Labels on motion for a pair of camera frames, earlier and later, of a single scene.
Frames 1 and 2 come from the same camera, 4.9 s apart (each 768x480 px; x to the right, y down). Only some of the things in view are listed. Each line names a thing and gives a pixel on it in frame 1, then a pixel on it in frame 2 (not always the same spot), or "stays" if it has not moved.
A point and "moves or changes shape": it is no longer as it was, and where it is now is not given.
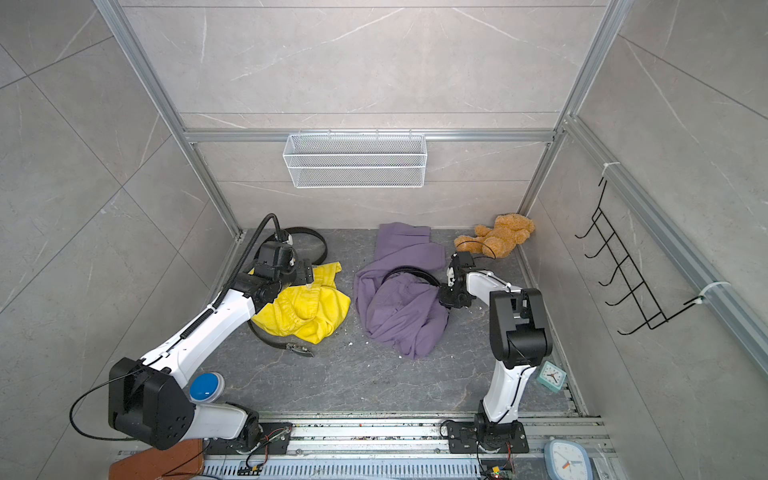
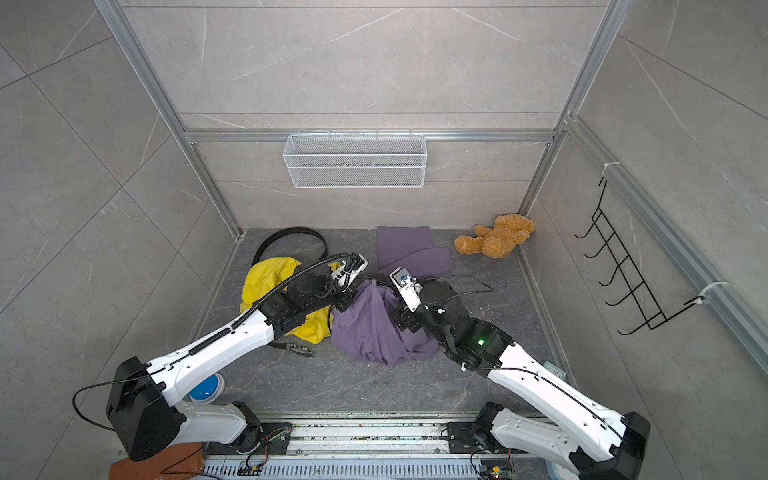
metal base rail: x=458 y=446 stays
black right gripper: x=446 y=299 → x=405 y=318
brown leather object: x=183 y=459 stays
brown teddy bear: x=496 y=242 stays
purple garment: x=397 y=300 moves or changes shape
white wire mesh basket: x=354 y=160 stays
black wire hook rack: x=637 y=298 stays
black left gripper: x=304 y=270 → x=348 y=296
